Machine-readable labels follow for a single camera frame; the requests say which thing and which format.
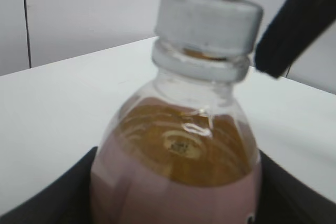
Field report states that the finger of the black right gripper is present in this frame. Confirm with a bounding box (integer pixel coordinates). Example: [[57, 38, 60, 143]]
[[254, 0, 335, 78]]

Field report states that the pink peach tea bottle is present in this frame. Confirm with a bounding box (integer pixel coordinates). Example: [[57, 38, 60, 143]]
[[90, 41, 261, 223]]

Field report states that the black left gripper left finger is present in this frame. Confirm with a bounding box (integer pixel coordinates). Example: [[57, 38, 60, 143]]
[[1, 147, 97, 223]]

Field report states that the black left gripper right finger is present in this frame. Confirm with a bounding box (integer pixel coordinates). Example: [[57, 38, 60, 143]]
[[258, 152, 335, 224]]

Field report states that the white bottle cap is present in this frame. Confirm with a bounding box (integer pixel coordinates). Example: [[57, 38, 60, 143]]
[[155, 0, 263, 58]]

